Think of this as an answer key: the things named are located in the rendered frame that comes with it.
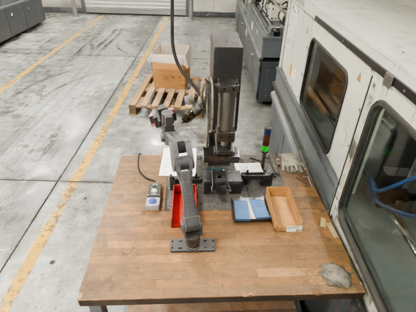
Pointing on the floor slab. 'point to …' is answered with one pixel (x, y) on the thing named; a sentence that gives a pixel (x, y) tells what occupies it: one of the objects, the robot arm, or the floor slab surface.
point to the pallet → (142, 96)
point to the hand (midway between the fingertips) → (160, 111)
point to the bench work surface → (275, 305)
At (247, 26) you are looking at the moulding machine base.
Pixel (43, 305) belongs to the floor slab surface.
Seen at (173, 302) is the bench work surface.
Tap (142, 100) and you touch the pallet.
